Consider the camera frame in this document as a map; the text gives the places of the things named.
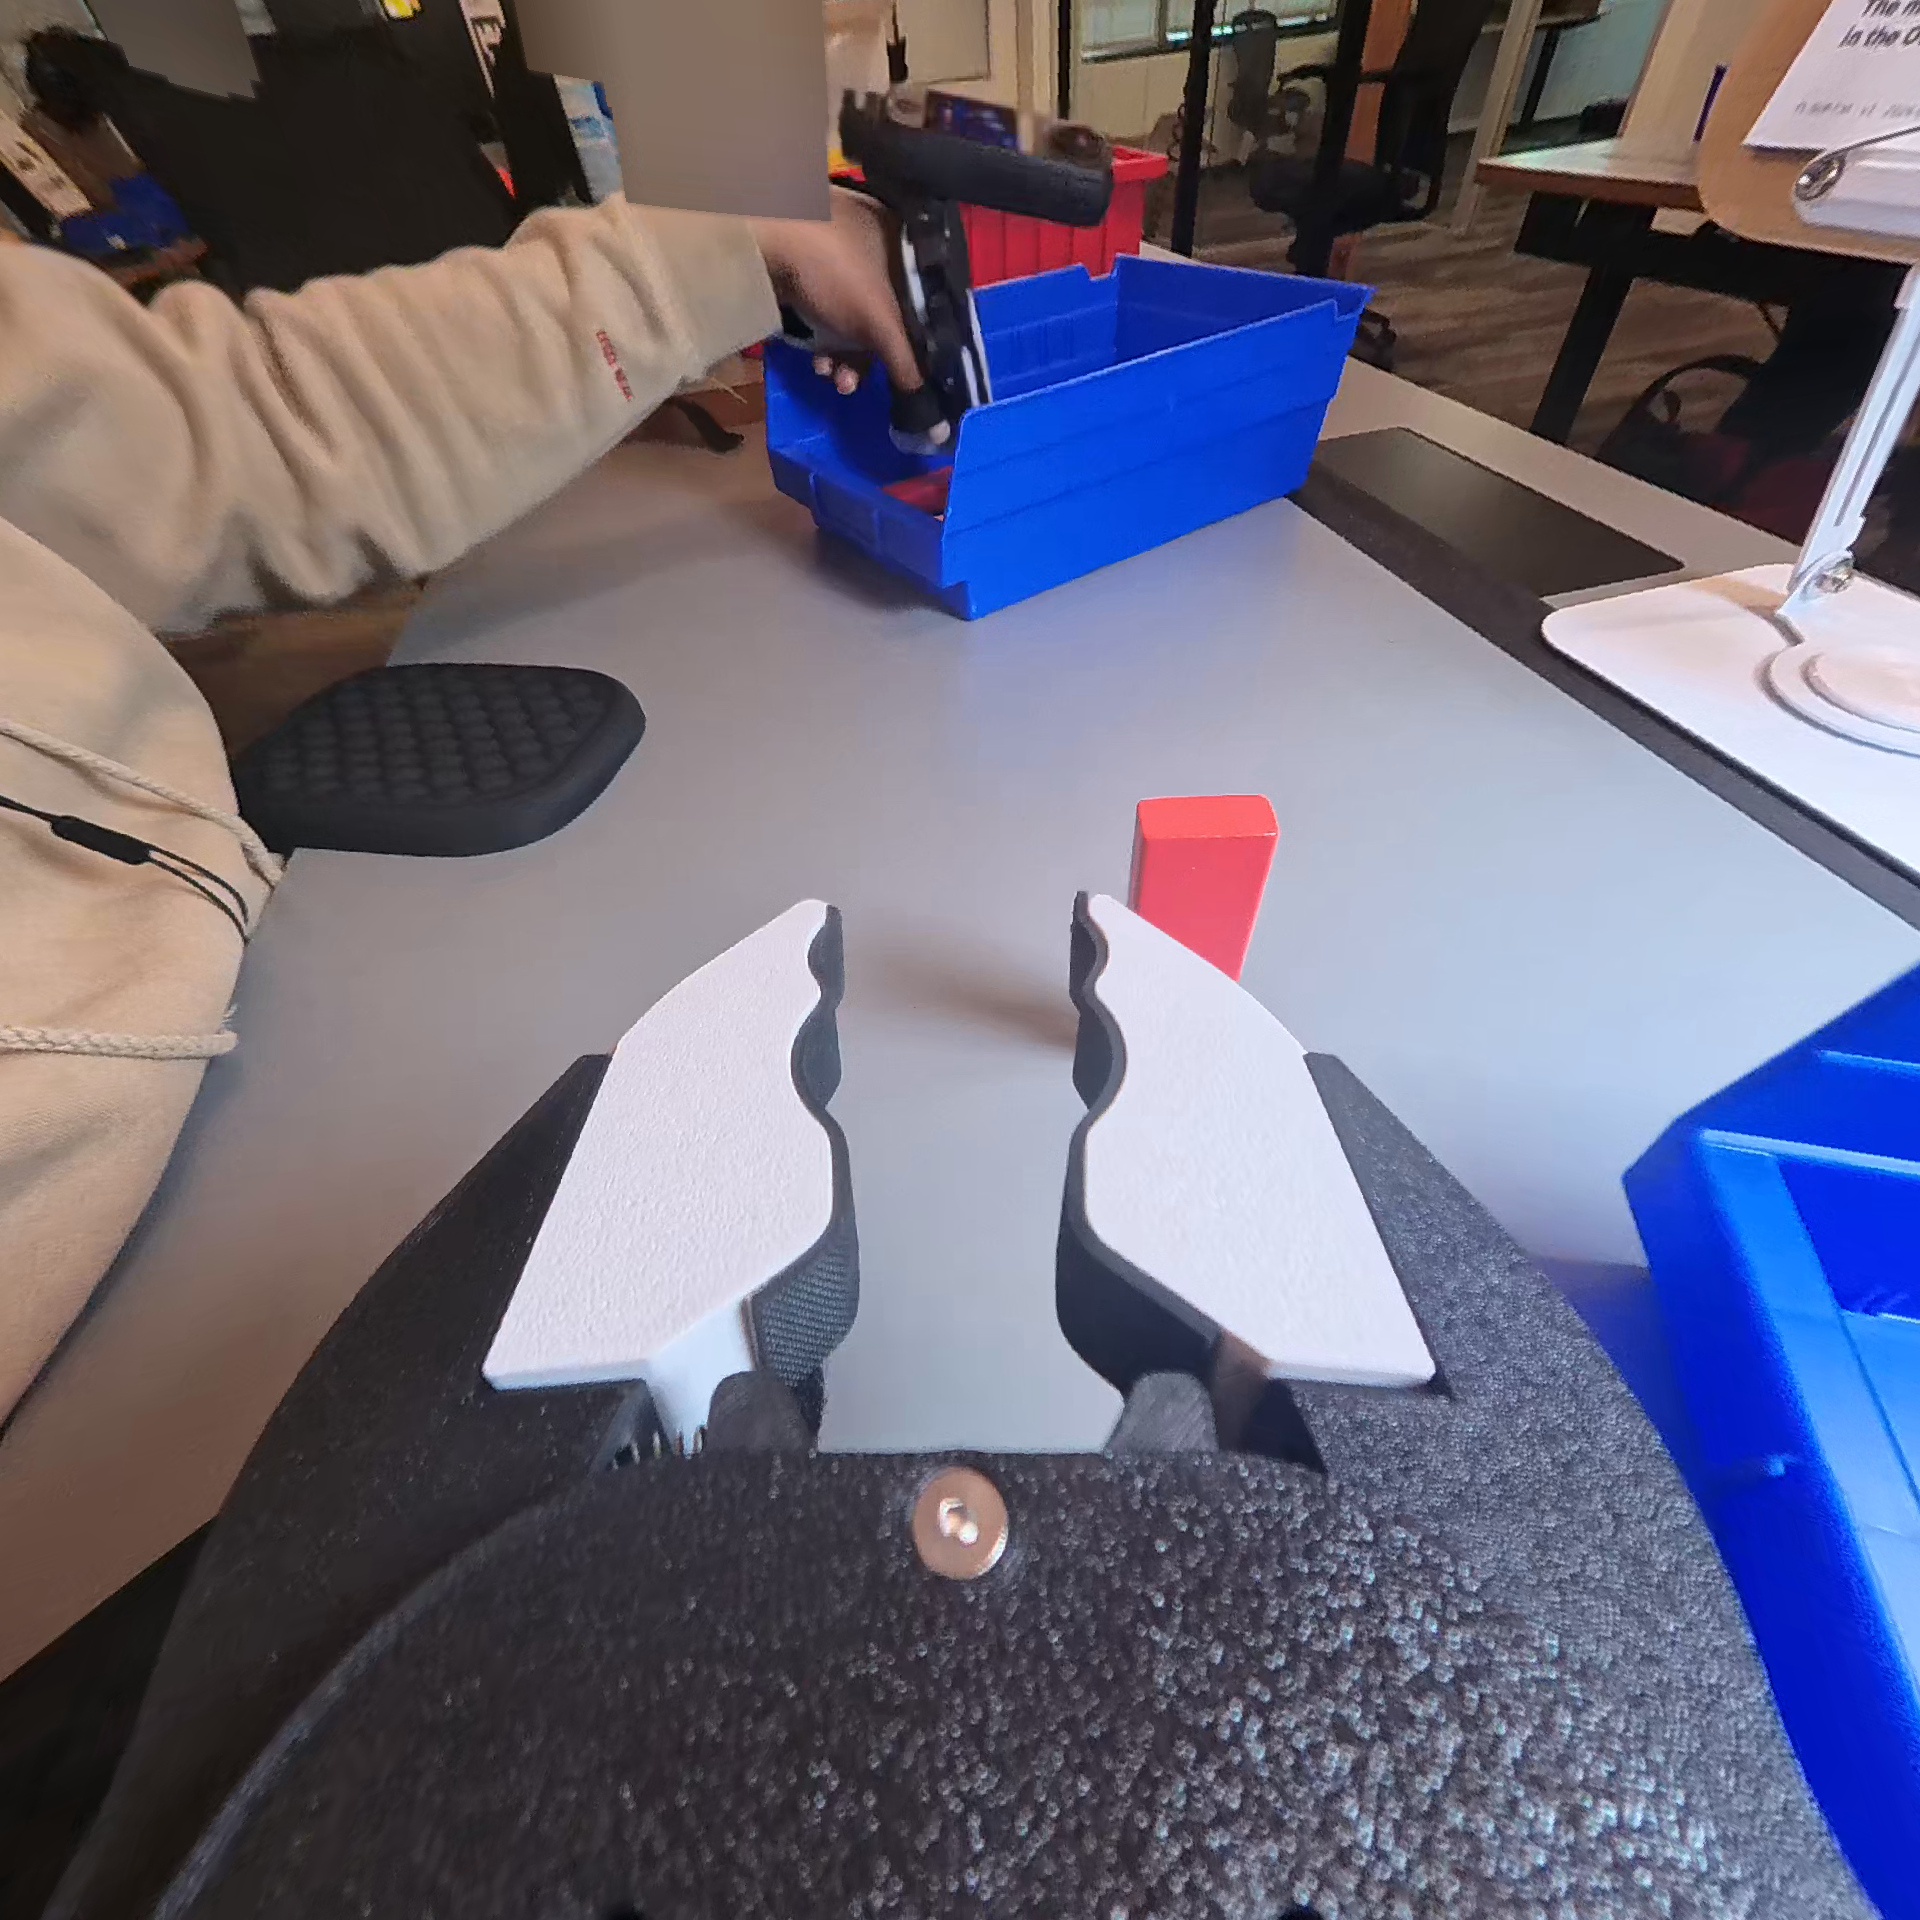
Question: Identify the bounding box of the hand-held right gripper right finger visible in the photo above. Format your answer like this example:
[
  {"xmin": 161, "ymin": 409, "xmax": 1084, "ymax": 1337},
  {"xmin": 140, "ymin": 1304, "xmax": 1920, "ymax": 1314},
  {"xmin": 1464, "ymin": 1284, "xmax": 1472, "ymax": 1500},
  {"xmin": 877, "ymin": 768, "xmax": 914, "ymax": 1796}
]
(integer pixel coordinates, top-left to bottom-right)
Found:
[{"xmin": 1053, "ymin": 892, "xmax": 1441, "ymax": 1389}]

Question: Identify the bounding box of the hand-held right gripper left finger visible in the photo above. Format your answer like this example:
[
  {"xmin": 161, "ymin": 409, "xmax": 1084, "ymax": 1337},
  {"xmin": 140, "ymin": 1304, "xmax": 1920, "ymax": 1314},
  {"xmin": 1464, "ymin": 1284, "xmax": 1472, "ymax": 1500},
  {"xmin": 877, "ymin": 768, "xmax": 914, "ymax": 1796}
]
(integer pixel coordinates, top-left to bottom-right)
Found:
[{"xmin": 481, "ymin": 901, "xmax": 861, "ymax": 1449}]

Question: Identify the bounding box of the blue plastic bin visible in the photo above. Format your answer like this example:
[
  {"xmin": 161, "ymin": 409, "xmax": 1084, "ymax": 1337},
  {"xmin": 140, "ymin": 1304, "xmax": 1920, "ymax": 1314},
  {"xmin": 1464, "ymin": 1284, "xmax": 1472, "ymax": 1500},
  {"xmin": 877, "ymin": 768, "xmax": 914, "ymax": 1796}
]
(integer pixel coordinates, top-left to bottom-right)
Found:
[
  {"xmin": 1624, "ymin": 966, "xmax": 1920, "ymax": 1920},
  {"xmin": 761, "ymin": 252, "xmax": 1373, "ymax": 622}
]

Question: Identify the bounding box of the person's left hand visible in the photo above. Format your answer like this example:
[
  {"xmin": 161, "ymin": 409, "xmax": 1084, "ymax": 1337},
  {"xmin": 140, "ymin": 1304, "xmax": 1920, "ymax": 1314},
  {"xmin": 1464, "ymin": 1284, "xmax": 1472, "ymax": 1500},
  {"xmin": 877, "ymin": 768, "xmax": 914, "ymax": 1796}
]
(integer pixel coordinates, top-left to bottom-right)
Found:
[{"xmin": 756, "ymin": 193, "xmax": 922, "ymax": 400}]

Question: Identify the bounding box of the red plastic bin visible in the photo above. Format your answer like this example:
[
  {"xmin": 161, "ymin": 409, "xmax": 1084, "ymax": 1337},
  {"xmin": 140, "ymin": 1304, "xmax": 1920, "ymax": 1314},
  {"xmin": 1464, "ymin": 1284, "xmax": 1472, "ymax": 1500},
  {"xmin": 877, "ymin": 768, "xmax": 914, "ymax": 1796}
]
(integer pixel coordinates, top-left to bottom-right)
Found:
[{"xmin": 832, "ymin": 142, "xmax": 1172, "ymax": 290}]

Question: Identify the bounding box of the black office chair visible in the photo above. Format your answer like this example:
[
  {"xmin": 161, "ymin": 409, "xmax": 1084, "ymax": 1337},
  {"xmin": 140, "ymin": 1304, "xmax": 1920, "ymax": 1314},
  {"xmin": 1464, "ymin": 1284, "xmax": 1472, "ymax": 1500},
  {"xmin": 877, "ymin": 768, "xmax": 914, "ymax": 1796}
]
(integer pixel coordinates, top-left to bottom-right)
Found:
[{"xmin": 1248, "ymin": 0, "xmax": 1502, "ymax": 368}]

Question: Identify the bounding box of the black mesh wrist rest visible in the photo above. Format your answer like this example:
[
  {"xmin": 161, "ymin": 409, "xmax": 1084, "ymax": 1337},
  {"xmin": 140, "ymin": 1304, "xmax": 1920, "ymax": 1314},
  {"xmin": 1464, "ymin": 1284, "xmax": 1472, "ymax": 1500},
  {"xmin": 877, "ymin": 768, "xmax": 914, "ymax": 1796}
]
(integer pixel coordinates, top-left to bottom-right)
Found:
[{"xmin": 230, "ymin": 664, "xmax": 650, "ymax": 859}]

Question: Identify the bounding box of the wooden desk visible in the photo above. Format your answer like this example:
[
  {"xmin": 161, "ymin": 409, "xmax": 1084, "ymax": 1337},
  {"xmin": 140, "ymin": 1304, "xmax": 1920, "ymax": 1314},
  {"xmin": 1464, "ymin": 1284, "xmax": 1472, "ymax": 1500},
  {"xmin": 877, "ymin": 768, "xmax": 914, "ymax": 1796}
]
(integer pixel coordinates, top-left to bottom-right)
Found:
[{"xmin": 1475, "ymin": 137, "xmax": 1718, "ymax": 443}]

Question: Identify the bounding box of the white document stand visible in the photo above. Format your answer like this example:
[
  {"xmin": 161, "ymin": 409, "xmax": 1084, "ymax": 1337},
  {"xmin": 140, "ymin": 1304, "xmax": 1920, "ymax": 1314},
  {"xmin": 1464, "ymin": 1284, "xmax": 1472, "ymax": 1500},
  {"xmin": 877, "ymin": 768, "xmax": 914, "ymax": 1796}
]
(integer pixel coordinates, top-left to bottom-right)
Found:
[{"xmin": 1542, "ymin": 0, "xmax": 1920, "ymax": 880}]

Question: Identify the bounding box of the dark red backpack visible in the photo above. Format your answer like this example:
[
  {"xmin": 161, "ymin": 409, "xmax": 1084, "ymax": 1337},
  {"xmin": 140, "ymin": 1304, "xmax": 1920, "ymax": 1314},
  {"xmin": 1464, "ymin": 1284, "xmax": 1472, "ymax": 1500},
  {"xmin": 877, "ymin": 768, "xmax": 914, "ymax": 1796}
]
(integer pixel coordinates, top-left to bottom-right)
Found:
[{"xmin": 1594, "ymin": 353, "xmax": 1809, "ymax": 515}]

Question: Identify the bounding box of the printed instruction sheet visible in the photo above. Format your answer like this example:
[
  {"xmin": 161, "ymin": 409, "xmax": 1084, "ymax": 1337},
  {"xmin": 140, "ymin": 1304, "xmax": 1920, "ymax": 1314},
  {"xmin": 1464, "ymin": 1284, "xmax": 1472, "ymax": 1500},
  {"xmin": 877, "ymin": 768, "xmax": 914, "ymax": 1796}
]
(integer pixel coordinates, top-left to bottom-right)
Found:
[{"xmin": 1745, "ymin": 0, "xmax": 1920, "ymax": 156}]

